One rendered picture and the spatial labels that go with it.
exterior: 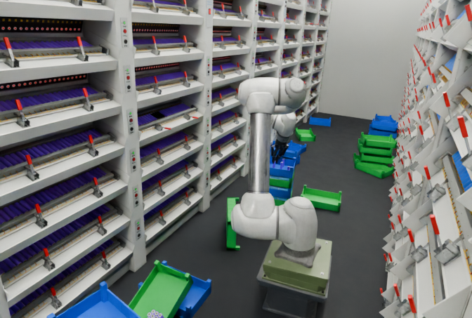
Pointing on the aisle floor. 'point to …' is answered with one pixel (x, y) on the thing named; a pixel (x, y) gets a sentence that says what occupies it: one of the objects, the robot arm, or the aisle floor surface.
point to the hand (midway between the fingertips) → (275, 159)
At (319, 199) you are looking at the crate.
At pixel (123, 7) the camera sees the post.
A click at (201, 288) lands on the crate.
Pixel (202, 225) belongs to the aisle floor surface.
